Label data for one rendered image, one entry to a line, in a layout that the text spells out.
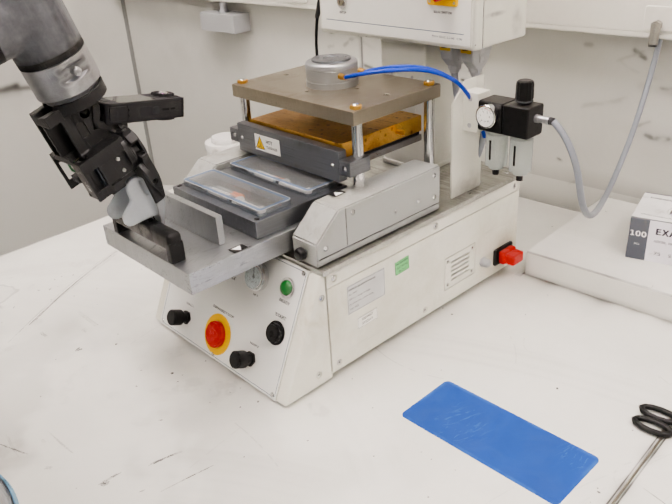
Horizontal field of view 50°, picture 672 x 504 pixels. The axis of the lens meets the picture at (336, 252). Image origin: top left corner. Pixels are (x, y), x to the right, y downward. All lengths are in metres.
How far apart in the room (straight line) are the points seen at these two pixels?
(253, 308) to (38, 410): 0.33
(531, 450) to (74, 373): 0.66
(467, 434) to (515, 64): 0.87
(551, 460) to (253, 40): 1.51
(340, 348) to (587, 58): 0.78
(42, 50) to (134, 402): 0.49
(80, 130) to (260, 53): 1.27
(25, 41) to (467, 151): 0.64
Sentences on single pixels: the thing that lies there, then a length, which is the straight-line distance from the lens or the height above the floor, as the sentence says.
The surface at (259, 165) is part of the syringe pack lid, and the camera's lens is 1.10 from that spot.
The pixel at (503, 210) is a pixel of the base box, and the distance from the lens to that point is 1.23.
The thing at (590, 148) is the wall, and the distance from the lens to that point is 1.53.
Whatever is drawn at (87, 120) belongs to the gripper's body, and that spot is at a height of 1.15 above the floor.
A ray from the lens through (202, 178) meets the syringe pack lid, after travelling 1.07.
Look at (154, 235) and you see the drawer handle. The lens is 0.91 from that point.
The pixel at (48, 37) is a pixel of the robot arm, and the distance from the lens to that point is 0.81.
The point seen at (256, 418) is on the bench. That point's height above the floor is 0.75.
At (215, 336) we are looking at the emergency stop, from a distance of 1.07.
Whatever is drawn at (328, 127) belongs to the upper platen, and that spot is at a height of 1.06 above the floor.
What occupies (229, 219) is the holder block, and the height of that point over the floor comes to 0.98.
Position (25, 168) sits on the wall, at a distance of 2.52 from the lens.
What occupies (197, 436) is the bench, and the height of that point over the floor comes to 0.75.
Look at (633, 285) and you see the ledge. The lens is 1.21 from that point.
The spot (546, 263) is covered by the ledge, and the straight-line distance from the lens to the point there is 1.26.
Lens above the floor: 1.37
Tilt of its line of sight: 27 degrees down
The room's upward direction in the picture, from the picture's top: 4 degrees counter-clockwise
